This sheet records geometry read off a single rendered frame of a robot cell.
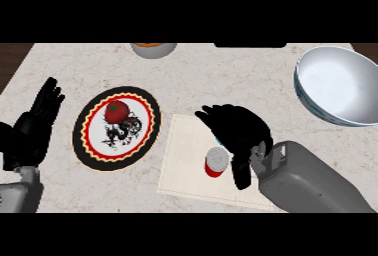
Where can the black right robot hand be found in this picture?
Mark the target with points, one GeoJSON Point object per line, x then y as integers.
{"type": "Point", "coordinates": [238, 128]}

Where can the grey cup with orange top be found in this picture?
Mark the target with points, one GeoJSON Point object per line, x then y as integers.
{"type": "Point", "coordinates": [154, 50]}

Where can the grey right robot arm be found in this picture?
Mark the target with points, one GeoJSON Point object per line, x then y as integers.
{"type": "Point", "coordinates": [308, 181]}

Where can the large white bowl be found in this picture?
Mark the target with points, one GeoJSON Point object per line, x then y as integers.
{"type": "Point", "coordinates": [340, 86]}

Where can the red tomato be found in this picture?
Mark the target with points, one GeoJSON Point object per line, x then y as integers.
{"type": "Point", "coordinates": [117, 111]}

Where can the red can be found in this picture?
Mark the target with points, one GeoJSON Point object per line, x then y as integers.
{"type": "Point", "coordinates": [216, 162]}

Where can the black rimmed rooster plate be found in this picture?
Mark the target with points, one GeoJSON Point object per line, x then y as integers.
{"type": "Point", "coordinates": [116, 128]}

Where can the cream placemat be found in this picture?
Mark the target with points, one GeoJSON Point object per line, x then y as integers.
{"type": "Point", "coordinates": [197, 166]}

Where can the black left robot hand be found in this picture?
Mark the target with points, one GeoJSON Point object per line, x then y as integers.
{"type": "Point", "coordinates": [34, 130]}

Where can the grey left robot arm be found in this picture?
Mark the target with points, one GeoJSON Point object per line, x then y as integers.
{"type": "Point", "coordinates": [18, 191]}

